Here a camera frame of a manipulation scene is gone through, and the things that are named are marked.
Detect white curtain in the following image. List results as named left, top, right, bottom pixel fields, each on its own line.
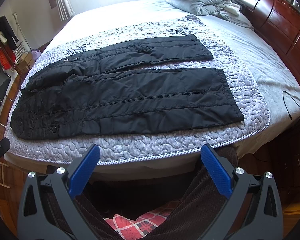
left=56, top=0, right=75, bottom=21

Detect red basket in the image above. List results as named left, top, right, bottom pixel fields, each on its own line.
left=0, top=48, right=16, bottom=70

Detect grey quilted bedspread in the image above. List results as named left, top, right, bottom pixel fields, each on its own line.
left=5, top=0, right=300, bottom=165

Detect black pants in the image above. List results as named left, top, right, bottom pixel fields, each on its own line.
left=10, top=34, right=244, bottom=140

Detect dark wooden headboard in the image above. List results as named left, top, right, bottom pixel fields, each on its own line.
left=239, top=0, right=300, bottom=85

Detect black cable on bed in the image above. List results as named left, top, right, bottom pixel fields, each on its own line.
left=282, top=90, right=300, bottom=120

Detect cardboard box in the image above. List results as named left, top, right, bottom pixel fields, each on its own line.
left=16, top=53, right=35, bottom=75

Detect red plaid slipper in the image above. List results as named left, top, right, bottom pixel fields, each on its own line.
left=104, top=200, right=179, bottom=240

